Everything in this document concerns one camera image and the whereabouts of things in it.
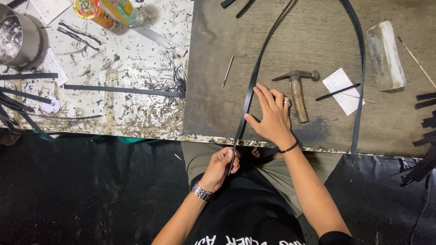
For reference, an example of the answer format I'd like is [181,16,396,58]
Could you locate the thin black pointed tool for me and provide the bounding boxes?
[315,83,361,102]

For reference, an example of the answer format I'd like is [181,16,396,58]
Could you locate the thin metal awl rod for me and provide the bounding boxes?
[222,55,235,88]

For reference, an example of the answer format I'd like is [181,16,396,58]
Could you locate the bundle of black leather strips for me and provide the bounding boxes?
[0,93,56,142]

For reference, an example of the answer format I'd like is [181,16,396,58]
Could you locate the green cloth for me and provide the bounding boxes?
[32,130,161,145]

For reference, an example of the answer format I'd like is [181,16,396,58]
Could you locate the wooden-handled metal hammer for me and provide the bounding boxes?
[271,70,321,124]

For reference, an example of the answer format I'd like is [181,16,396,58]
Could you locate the white printed paper sheet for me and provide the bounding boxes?
[29,0,72,25]
[33,48,69,86]

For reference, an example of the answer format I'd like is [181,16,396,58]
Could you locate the short thin wooden stick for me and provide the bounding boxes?
[342,93,377,104]

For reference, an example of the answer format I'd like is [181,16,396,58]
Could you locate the wide curved black leather strap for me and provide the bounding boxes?
[339,0,367,154]

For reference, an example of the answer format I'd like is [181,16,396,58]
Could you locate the white printed paper slip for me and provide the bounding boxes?
[322,68,366,116]

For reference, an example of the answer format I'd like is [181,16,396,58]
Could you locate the whitish rectangular stone block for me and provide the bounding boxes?
[366,21,407,92]

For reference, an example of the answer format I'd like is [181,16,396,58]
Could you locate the short flat black leather strip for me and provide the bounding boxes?
[0,86,52,105]
[0,72,59,81]

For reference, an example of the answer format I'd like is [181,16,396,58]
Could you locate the person's left hand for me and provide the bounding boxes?
[198,146,241,194]

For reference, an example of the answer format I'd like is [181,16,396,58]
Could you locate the black printed shirt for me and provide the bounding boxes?
[183,163,356,245]

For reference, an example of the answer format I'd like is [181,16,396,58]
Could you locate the person's right hand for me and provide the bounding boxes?
[244,83,297,150]

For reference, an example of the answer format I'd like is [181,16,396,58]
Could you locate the pile of black leather shavings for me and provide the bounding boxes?
[149,56,187,98]

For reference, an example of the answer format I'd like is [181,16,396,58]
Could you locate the dark brown work board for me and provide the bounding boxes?
[183,0,436,159]

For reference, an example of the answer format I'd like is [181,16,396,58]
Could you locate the olive shorts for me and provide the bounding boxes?
[181,141,344,218]

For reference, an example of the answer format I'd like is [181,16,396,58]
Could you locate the steel ruler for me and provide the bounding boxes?
[132,25,188,58]

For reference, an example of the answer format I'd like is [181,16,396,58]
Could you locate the heap of black leather offcuts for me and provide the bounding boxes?
[399,91,436,188]

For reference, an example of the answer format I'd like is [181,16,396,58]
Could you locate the silver metal wristwatch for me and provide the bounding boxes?
[191,182,215,202]

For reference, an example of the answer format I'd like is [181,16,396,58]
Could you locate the green yellow plastic bottle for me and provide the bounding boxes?
[100,0,141,28]

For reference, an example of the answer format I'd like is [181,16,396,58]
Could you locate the yellow drink cup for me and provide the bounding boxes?
[73,0,116,31]

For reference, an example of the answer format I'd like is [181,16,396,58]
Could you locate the black bead bracelet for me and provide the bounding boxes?
[278,141,300,154]

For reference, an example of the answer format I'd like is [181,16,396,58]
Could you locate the thin black leather trimming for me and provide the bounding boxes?
[20,112,103,120]

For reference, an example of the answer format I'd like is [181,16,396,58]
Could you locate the round metal pot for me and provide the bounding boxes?
[0,3,42,68]

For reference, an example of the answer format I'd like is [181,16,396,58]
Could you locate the white round disc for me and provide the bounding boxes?
[40,96,61,114]

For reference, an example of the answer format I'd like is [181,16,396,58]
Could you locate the long thin wooden stick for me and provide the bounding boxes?
[397,36,436,90]

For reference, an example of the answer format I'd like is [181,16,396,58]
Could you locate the long flat black leather strip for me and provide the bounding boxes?
[63,84,185,99]

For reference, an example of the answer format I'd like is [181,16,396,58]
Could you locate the long narrow black leather strap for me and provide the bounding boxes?
[228,0,295,176]

